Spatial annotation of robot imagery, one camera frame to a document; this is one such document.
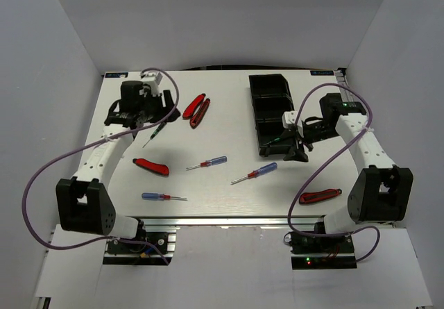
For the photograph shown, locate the blue label sticker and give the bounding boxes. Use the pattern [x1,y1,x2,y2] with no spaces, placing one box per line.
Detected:
[104,72,128,78]
[309,70,335,76]

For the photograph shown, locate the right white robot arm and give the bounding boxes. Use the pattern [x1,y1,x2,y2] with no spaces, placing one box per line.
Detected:
[282,93,413,253]

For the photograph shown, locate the blue handled screwdriver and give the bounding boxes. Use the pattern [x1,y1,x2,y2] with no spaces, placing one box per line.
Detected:
[141,192,187,201]
[230,162,278,185]
[186,156,228,171]

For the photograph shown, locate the black three-compartment tray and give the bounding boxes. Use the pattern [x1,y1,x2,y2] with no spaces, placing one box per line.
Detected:
[248,74,294,157]

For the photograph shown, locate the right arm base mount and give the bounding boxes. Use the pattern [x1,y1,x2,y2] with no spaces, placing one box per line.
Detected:
[283,232,357,270]

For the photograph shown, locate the red black cutter right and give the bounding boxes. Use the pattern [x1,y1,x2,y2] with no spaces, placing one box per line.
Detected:
[299,189,342,206]

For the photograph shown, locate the blue label sticker left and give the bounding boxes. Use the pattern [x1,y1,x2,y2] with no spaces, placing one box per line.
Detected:
[104,72,128,78]

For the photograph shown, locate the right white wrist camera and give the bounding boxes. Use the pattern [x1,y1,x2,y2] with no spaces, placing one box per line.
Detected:
[282,110,298,129]

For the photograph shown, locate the red box cutter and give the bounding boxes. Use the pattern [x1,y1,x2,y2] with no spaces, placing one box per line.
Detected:
[133,158,170,177]

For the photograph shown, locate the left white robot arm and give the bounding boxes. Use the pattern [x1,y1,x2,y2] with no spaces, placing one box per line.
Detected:
[55,72,179,253]

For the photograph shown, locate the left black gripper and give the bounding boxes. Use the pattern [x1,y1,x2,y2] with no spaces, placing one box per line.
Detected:
[138,90,181,124]

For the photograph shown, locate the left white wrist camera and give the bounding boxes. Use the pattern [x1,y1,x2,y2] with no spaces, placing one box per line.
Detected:
[140,70,163,90]

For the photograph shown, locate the blue label sticker right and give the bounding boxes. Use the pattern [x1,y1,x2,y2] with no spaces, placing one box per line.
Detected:
[309,70,335,76]

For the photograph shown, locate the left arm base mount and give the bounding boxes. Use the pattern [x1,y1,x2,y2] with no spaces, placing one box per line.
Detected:
[103,227,177,266]

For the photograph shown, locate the blue handled screwdriver bottom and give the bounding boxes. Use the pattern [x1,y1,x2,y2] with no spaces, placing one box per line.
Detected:
[141,192,187,201]

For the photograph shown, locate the green black precision screwdriver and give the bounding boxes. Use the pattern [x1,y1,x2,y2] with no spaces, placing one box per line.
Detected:
[264,130,294,146]

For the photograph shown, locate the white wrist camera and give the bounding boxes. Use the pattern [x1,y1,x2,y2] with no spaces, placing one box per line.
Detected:
[140,70,163,90]
[282,110,298,129]

